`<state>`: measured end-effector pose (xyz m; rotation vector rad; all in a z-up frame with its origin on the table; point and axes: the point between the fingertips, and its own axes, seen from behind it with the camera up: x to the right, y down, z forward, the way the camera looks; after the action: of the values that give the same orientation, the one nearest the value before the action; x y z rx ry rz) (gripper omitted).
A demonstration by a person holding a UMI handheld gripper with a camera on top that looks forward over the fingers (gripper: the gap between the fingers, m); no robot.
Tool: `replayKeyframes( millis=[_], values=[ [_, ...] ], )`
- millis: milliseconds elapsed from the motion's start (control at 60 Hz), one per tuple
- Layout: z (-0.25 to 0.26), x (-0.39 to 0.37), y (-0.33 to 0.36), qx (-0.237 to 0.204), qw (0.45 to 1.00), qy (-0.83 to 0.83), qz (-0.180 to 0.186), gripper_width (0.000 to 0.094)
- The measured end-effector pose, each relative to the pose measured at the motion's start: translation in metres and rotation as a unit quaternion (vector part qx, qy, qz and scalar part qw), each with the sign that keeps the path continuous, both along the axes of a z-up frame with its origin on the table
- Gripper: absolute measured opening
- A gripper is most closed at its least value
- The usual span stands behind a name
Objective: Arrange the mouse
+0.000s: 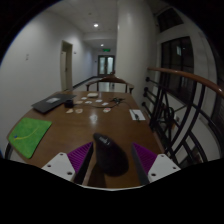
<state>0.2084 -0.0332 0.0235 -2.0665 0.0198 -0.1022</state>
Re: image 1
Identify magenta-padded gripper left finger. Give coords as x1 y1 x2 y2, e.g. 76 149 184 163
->
41 141 95 185

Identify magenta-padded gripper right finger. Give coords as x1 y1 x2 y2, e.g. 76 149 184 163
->
131 142 181 186

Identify black vertical computer mouse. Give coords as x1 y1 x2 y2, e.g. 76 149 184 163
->
92 132 130 178

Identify green mouse pad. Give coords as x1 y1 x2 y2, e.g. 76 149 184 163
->
7 117 53 160

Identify white paper sheet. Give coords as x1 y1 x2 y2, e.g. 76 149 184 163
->
129 108 147 122

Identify black pen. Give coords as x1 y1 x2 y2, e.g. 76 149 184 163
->
130 109 140 121

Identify small black round object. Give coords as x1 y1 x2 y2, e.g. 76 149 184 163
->
64 99 75 109

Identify flat black box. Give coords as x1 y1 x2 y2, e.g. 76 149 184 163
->
31 93 77 115

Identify black railing with wooden handrail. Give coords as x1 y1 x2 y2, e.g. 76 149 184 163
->
141 67 224 165

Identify wooden chair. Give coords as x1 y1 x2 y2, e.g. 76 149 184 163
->
85 74 135 94

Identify white single door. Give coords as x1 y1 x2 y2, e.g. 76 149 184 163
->
60 40 74 92

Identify dark tall window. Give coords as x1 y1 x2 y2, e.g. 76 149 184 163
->
159 36 196 105

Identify glass double doors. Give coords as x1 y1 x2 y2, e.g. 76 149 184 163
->
97 54 116 76

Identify dark transom window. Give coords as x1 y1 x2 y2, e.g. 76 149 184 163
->
156 7 184 33

